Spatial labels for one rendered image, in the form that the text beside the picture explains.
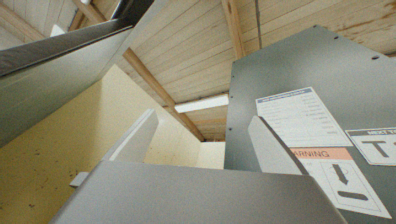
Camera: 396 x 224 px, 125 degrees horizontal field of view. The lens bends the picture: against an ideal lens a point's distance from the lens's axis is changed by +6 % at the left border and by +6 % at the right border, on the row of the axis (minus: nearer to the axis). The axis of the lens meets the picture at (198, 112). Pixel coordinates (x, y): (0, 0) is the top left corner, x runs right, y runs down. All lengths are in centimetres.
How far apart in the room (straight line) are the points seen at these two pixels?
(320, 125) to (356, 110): 8
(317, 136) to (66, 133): 116
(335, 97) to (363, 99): 4
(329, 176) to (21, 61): 61
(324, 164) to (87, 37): 62
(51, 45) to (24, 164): 74
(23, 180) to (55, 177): 10
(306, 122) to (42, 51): 62
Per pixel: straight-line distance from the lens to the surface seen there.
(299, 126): 39
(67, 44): 40
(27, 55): 38
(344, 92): 48
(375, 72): 54
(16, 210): 106
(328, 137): 38
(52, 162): 103
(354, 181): 35
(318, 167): 35
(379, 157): 38
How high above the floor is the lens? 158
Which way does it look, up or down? 38 degrees up
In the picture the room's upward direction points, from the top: 18 degrees clockwise
